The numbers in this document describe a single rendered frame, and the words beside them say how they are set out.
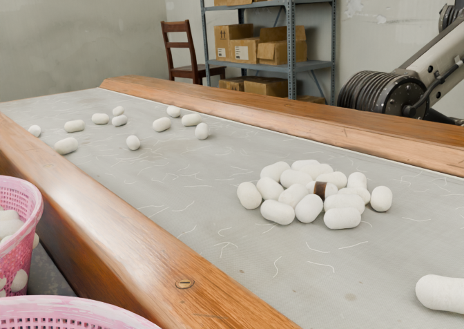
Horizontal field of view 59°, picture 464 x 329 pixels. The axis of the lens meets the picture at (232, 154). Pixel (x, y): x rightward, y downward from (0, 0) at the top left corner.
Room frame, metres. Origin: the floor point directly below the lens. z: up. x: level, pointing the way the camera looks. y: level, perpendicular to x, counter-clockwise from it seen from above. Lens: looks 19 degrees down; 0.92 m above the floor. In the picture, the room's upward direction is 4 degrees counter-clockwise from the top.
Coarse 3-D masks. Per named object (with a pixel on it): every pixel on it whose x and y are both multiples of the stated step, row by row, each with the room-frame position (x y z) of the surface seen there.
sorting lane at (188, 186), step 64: (64, 128) 0.74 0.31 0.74; (128, 128) 0.71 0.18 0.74; (192, 128) 0.68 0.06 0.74; (256, 128) 0.65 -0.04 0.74; (128, 192) 0.42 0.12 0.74; (192, 192) 0.41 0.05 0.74; (448, 192) 0.36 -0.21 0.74; (256, 256) 0.27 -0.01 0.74; (320, 256) 0.27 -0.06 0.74; (384, 256) 0.26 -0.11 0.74; (448, 256) 0.26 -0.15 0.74; (320, 320) 0.20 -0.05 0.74; (384, 320) 0.20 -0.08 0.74; (448, 320) 0.19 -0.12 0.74
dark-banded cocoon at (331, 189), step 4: (308, 184) 0.37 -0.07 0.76; (312, 184) 0.37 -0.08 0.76; (328, 184) 0.36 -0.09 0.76; (332, 184) 0.36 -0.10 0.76; (308, 188) 0.37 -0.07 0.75; (312, 188) 0.36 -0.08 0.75; (328, 188) 0.36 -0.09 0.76; (332, 188) 0.36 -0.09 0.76; (336, 188) 0.36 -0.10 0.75; (312, 192) 0.36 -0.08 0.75; (328, 192) 0.36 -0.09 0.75; (332, 192) 0.36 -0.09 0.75; (336, 192) 0.36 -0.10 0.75; (328, 196) 0.35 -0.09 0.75
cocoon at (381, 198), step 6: (384, 186) 0.35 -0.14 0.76; (372, 192) 0.35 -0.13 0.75; (378, 192) 0.34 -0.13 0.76; (384, 192) 0.34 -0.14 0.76; (390, 192) 0.34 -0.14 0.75; (372, 198) 0.33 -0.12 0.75; (378, 198) 0.33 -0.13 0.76; (384, 198) 0.33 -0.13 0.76; (390, 198) 0.33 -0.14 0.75; (372, 204) 0.33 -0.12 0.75; (378, 204) 0.33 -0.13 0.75; (384, 204) 0.33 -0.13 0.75; (390, 204) 0.33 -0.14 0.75; (378, 210) 0.33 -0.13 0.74; (384, 210) 0.33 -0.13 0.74
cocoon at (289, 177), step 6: (282, 174) 0.40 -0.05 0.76; (288, 174) 0.39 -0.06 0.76; (294, 174) 0.39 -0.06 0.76; (300, 174) 0.39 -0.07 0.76; (306, 174) 0.39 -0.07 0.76; (282, 180) 0.39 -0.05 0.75; (288, 180) 0.39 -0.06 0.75; (294, 180) 0.38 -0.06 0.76; (300, 180) 0.38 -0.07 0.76; (306, 180) 0.38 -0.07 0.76; (312, 180) 0.38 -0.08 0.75; (288, 186) 0.39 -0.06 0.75
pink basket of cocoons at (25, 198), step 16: (0, 176) 0.41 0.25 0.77; (0, 192) 0.41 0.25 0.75; (16, 192) 0.40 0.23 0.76; (32, 192) 0.37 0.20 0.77; (16, 208) 0.39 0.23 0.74; (32, 208) 0.36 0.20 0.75; (32, 224) 0.30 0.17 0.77; (16, 240) 0.28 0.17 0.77; (32, 240) 0.32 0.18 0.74; (0, 256) 0.26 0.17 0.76; (16, 256) 0.29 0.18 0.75; (0, 272) 0.27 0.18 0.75; (16, 272) 0.29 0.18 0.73
